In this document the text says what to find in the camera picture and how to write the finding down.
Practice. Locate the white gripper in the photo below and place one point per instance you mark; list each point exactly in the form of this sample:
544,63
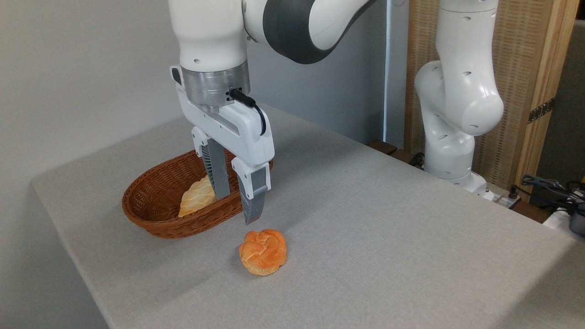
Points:
247,132

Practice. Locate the orange knotted bread roll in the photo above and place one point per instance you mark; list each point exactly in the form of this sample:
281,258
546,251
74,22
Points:
263,252

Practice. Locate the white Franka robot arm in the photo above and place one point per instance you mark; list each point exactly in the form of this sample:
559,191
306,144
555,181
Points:
210,36

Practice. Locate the pale yellow bread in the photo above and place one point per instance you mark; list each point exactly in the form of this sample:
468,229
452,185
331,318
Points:
194,198

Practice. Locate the brown wicker basket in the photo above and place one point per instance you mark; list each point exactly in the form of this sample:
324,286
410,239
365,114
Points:
151,214

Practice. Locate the grey tablecloth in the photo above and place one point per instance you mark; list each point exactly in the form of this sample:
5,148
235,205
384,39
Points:
388,256

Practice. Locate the wooden woven folding screen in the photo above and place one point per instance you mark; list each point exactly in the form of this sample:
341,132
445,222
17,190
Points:
521,68

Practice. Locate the metal screen hinge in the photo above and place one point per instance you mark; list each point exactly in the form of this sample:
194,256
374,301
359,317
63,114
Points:
541,110

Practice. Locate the dark grey metal pot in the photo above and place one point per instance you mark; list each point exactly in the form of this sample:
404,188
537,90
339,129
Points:
578,223

